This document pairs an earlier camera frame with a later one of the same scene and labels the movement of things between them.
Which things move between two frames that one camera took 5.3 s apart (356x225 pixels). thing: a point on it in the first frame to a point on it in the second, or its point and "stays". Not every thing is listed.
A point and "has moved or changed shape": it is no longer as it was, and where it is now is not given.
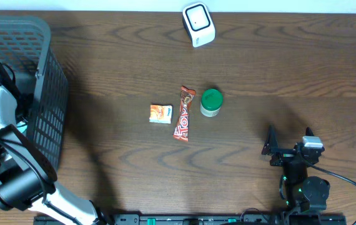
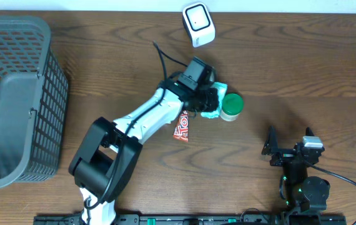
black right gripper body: [284, 155] stays
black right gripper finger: [308, 132] stays
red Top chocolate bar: [181, 131] stays
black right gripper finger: [271, 145] stays
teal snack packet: [20, 127] to [221, 88]
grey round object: [212, 100] has moved or changed shape
